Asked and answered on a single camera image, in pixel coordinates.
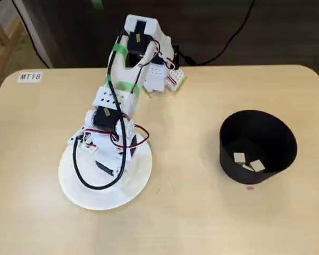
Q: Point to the small pink tape piece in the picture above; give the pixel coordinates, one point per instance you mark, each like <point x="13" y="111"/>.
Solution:
<point x="250" y="188"/>

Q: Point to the white MT18 label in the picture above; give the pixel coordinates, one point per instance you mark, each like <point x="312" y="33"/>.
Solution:
<point x="30" y="77"/>

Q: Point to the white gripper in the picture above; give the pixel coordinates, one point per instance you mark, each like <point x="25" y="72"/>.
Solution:
<point x="107" y="169"/>

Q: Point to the wooden partition frame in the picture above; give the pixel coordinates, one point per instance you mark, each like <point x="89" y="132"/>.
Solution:
<point x="2" y="53"/>

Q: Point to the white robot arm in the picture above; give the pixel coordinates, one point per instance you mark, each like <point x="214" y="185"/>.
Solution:
<point x="155" y="32"/>

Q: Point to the black pot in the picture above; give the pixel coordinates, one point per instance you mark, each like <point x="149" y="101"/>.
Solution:
<point x="255" y="127"/>

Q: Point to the grey metal pole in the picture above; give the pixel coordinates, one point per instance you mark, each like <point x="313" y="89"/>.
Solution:
<point x="35" y="34"/>

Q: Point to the green tape strip under base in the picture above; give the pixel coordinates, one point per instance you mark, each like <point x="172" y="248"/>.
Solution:
<point x="148" y="93"/>

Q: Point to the white paper plate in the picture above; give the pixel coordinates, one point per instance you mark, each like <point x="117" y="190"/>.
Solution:
<point x="138" y="170"/>

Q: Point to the green tape piece on arm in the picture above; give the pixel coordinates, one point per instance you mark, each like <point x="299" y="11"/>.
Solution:
<point x="108" y="79"/>
<point x="127" y="86"/>
<point x="119" y="49"/>

